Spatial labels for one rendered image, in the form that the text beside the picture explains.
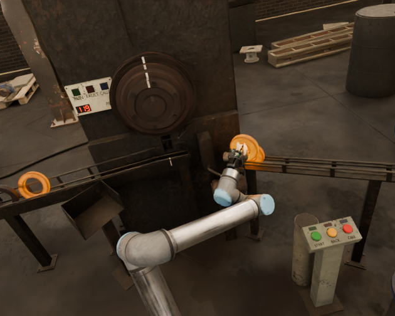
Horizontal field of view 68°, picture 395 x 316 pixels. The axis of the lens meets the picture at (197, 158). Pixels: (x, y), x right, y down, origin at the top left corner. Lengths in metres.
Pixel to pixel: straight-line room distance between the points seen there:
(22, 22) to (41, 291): 3.08
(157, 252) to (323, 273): 0.92
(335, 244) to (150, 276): 0.82
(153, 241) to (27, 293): 1.59
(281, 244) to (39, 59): 3.62
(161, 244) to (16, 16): 3.70
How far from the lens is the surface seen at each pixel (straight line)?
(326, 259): 1.60
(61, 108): 4.61
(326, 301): 1.96
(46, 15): 1.75
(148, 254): 1.08
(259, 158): 1.75
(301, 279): 1.98
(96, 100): 1.81
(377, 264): 2.22
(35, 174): 2.10
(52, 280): 2.50
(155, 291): 1.24
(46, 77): 4.49
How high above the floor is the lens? 1.75
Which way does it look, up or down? 35 degrees down
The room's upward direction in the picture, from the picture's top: 11 degrees counter-clockwise
